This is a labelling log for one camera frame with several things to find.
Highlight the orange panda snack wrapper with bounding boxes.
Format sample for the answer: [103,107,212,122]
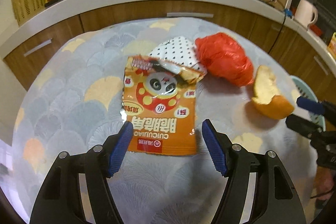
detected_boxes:
[122,55,205,156]

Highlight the light blue perforated basket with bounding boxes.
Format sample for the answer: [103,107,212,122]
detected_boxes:
[291,76,326,130]

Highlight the wooden base cabinets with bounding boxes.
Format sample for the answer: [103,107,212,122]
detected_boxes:
[1,0,335,101]

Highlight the yellow detergent bottle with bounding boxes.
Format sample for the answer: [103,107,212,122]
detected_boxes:
[327,32,336,59]

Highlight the white electric kettle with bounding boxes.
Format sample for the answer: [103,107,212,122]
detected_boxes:
[294,0,318,29]

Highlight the red crumpled plastic bag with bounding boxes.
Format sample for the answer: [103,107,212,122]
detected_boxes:
[195,32,253,87]

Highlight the white dotted paper wrapper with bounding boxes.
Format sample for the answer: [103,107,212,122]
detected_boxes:
[148,36,207,75]

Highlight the yellow plastic basket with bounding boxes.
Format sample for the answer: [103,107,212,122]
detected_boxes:
[11,0,45,26]

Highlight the black power cable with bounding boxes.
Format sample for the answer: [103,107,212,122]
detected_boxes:
[267,0,292,55]

